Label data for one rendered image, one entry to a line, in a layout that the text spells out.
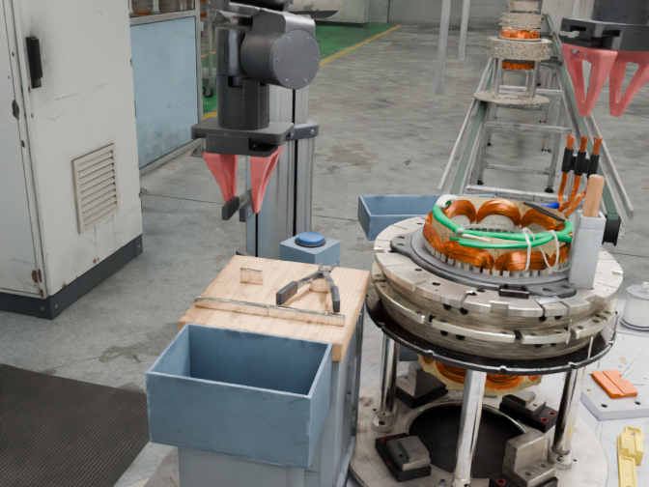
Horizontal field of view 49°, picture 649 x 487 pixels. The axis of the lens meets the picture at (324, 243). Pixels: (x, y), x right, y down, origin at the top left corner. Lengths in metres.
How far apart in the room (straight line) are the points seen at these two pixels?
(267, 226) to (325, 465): 0.55
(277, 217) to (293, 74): 0.60
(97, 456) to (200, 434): 1.62
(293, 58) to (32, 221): 2.40
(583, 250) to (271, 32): 0.44
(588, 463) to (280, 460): 0.52
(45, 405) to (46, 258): 0.70
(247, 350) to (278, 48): 0.33
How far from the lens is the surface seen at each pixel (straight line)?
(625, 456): 1.17
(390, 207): 1.27
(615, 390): 1.29
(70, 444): 2.43
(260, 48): 0.71
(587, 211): 0.88
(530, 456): 1.02
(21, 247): 3.11
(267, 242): 1.30
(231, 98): 0.77
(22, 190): 3.00
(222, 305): 0.83
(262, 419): 0.71
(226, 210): 0.79
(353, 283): 0.91
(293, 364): 0.80
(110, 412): 2.54
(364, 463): 1.03
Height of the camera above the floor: 1.45
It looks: 22 degrees down
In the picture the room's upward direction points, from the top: 2 degrees clockwise
